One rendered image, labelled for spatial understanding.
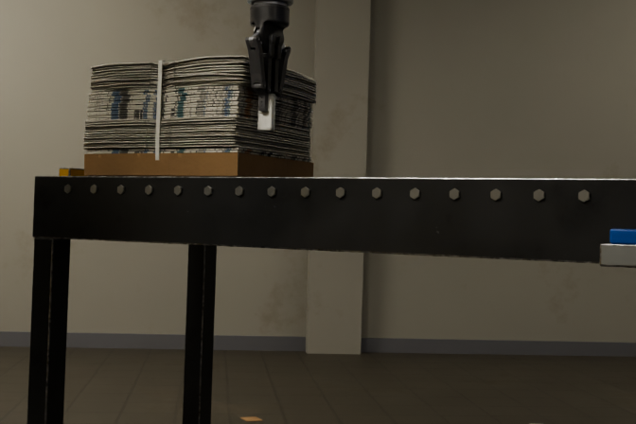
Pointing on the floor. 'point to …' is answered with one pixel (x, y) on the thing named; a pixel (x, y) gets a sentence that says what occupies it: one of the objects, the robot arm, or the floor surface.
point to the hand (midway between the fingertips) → (266, 112)
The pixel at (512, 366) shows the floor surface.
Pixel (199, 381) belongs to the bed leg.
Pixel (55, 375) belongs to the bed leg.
